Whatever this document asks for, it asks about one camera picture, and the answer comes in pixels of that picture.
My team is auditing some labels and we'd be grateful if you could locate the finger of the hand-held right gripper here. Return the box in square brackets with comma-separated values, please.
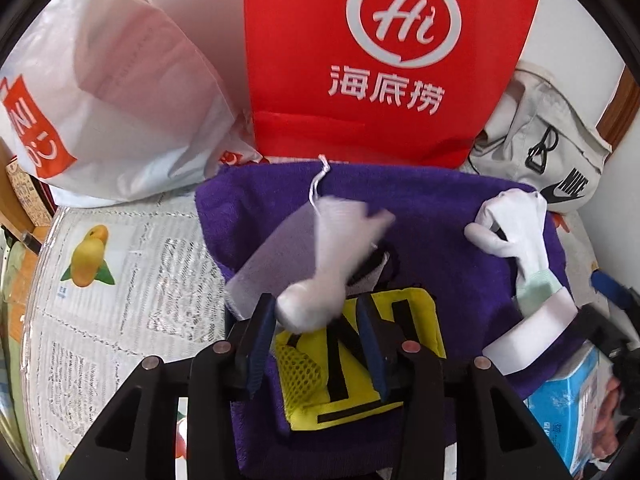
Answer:
[590, 271, 640, 322]
[570, 305, 640, 361]

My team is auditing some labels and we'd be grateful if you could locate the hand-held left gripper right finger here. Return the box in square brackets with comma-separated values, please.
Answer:
[356, 294, 573, 480]

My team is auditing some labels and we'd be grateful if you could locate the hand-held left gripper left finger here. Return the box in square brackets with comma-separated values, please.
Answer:
[57, 294, 278, 480]

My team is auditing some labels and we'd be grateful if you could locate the yellow mesh cloth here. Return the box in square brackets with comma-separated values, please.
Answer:
[272, 287, 448, 432]

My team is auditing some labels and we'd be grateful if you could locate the blue tissue pack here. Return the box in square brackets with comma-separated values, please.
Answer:
[525, 347, 608, 471]

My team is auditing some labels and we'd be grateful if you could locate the white sponge block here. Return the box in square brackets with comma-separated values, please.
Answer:
[482, 287, 578, 376]

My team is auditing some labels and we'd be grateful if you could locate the black strap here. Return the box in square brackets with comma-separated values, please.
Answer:
[345, 245, 401, 296]

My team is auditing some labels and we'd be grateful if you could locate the white sock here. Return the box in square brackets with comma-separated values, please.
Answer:
[464, 187, 563, 318]

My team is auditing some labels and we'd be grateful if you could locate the person's right hand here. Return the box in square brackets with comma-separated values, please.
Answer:
[592, 375, 627, 461]

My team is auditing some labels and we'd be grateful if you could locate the purple towel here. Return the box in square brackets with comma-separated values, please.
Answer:
[195, 160, 588, 480]

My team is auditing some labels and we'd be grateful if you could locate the grey waist bag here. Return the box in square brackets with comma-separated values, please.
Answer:
[467, 60, 613, 213]

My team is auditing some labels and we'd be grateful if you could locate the red paper shopping bag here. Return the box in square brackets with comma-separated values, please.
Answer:
[242, 0, 545, 170]

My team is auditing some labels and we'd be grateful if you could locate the green blanket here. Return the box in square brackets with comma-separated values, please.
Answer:
[0, 240, 31, 411]

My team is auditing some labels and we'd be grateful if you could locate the patterned cover book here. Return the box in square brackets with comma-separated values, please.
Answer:
[5, 157, 56, 228]

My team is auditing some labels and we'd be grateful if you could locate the white plastic shopping bag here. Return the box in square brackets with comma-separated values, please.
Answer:
[0, 0, 263, 208]

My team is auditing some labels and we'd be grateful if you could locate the brown wooden door frame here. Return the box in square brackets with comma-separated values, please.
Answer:
[597, 67, 640, 146]

